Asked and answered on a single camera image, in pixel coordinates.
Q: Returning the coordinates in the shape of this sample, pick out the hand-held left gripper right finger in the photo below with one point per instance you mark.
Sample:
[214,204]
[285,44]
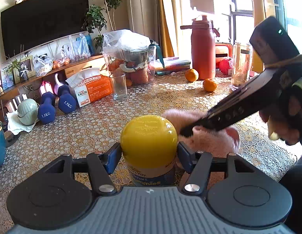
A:
[184,159]

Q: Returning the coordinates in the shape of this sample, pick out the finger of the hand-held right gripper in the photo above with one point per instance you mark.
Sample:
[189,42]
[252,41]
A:
[195,128]

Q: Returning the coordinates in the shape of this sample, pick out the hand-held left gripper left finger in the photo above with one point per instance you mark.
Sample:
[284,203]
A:
[113,160]

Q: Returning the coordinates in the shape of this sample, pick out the pink towel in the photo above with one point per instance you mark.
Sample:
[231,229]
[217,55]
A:
[212,141]

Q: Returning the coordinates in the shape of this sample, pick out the yellow supplement bottle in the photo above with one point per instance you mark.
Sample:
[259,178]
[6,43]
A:
[148,141]

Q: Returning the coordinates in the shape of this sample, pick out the person's right hand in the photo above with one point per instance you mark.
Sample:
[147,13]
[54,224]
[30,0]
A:
[292,117]

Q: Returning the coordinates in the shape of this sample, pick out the cream giraffe figure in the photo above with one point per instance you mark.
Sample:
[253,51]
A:
[259,24]

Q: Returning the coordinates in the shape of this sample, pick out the glass tea tumbler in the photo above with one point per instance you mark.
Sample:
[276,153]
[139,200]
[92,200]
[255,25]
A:
[240,65]

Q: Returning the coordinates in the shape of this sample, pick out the orange fruit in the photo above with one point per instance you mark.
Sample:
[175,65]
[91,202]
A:
[210,85]
[192,75]

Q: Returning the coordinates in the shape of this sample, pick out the orange storage box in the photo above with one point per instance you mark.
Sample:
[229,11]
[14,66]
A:
[224,52]

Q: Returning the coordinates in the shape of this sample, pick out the stack of colourful folders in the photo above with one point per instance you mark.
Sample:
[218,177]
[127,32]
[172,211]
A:
[173,65]

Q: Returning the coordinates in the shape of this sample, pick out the red water bottle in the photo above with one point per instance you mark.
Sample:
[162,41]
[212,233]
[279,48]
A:
[203,53]

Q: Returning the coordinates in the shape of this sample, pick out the clear drinking glass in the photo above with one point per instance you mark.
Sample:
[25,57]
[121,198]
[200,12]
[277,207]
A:
[118,87]

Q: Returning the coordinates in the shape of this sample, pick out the orange white tissue pack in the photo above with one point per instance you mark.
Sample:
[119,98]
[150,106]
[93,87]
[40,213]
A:
[92,90]

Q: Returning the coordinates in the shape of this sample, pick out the blue dumbbell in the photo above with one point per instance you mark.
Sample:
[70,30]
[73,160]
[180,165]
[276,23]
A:
[67,101]
[46,112]

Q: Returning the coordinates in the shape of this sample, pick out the glass container with fruit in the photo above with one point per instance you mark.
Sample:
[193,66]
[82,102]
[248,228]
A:
[138,74]

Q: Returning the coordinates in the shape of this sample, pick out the pink kettlebell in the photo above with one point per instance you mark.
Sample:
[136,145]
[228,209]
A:
[58,84]

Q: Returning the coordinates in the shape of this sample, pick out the green round container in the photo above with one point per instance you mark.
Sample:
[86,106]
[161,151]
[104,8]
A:
[27,112]

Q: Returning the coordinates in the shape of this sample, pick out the pink small bag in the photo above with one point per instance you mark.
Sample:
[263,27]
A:
[46,87]

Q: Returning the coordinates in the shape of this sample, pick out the wooden television stand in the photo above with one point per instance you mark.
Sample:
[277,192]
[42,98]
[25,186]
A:
[82,65]

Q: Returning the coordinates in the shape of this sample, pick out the white cloth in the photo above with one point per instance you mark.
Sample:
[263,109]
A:
[15,126]

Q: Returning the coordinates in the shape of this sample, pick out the clear plastic bag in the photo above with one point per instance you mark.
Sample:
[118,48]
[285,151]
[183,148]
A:
[126,42]

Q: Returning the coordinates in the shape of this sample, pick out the yellow curtain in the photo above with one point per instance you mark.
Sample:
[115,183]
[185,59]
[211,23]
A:
[165,19]

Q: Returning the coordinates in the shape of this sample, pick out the plastic bag of oranges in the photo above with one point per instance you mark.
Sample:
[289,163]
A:
[60,63]

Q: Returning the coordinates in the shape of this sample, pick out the white slatted rack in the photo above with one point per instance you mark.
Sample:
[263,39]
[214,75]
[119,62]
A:
[15,101]

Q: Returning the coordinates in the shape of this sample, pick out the plastic bag with blue box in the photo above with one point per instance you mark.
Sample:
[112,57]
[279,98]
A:
[80,47]

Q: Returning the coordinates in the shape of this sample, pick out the plastic bag with snacks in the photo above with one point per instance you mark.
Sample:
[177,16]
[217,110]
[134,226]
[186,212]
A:
[42,65]

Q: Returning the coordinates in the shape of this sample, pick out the small vase with plant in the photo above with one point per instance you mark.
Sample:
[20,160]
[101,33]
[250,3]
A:
[24,75]

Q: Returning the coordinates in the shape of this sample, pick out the potted green tree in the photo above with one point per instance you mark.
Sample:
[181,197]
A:
[102,12]

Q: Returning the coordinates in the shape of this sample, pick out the black television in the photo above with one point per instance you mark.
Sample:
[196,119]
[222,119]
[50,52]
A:
[43,19]

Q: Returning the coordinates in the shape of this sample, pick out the cream photo frame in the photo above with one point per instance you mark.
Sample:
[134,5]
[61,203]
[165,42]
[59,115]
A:
[30,65]

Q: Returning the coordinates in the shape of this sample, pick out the small photo frame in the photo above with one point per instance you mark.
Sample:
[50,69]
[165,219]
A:
[7,78]

